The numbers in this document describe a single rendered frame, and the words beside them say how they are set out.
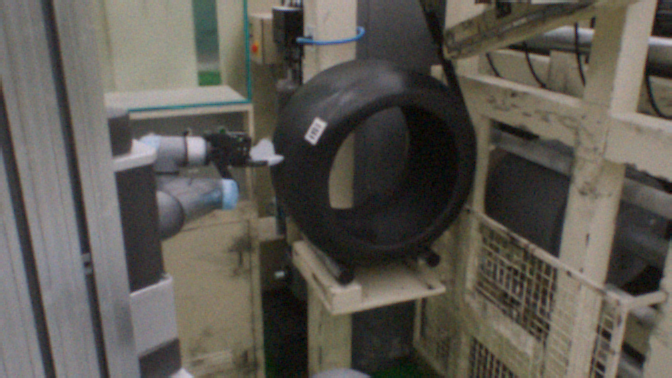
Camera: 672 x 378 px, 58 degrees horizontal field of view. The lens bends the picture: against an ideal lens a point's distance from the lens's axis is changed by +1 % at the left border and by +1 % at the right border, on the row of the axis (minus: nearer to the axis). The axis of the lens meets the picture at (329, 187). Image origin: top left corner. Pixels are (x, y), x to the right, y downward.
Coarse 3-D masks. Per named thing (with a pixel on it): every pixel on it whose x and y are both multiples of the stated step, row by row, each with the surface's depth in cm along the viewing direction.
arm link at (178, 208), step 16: (160, 192) 114; (176, 192) 122; (192, 192) 126; (208, 192) 134; (224, 192) 143; (160, 208) 108; (176, 208) 112; (192, 208) 122; (208, 208) 133; (224, 208) 144; (160, 224) 108; (176, 224) 112
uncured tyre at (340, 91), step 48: (336, 96) 151; (384, 96) 152; (432, 96) 157; (288, 144) 157; (336, 144) 151; (432, 144) 192; (288, 192) 158; (384, 192) 197; (432, 192) 190; (336, 240) 161; (384, 240) 186; (432, 240) 173
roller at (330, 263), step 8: (312, 248) 185; (320, 256) 179; (328, 256) 175; (328, 264) 173; (336, 264) 170; (344, 264) 170; (336, 272) 168; (344, 272) 166; (352, 272) 167; (344, 280) 166; (352, 280) 167
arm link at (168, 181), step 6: (156, 174) 144; (162, 174) 144; (168, 174) 145; (174, 174) 146; (156, 180) 144; (162, 180) 144; (168, 180) 145; (174, 180) 146; (180, 180) 146; (186, 180) 146; (162, 186) 145; (168, 186) 145; (174, 186) 145; (180, 186) 144; (186, 186) 144
